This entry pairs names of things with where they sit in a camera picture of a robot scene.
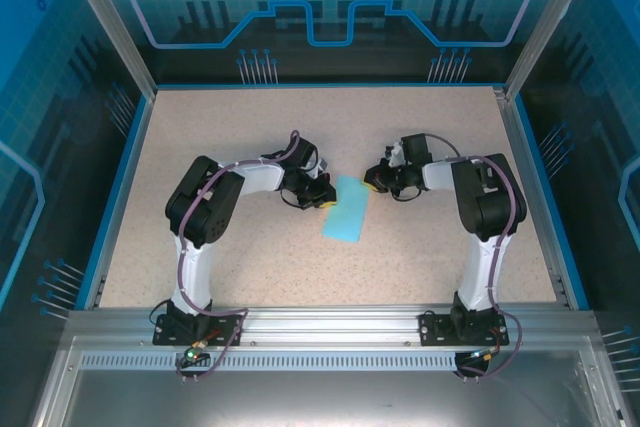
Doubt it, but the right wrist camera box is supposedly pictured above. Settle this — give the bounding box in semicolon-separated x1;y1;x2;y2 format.
382;141;407;169

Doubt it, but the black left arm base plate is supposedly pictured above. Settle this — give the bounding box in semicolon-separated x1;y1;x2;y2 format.
153;313;245;347

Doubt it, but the light blue cloth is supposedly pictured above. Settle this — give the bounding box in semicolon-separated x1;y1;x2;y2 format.
321;175;374;245

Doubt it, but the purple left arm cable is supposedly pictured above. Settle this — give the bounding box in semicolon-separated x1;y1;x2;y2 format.
174;129;250;384

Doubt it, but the aluminium frame post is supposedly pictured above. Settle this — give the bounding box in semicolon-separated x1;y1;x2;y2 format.
55;0;160;101
503;0;603;102

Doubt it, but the cable connector with green light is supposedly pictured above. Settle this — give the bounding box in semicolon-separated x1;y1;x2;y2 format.
183;340;210;362
468;345;503;362

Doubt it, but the blue table edge trim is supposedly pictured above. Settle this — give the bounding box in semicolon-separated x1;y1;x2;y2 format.
73;94;156;312
513;94;592;312

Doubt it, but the aluminium side rail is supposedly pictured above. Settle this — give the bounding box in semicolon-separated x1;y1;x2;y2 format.
492;86;574;309

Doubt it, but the slotted cable duct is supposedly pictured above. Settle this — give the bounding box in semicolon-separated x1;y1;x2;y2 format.
78;352;595;373

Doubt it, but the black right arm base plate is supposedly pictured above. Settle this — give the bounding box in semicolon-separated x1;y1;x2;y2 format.
418;311;511;347

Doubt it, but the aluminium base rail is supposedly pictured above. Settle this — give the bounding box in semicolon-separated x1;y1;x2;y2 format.
66;302;600;349

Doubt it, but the metal tray panel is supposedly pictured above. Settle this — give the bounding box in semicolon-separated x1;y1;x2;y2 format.
29;334;634;427

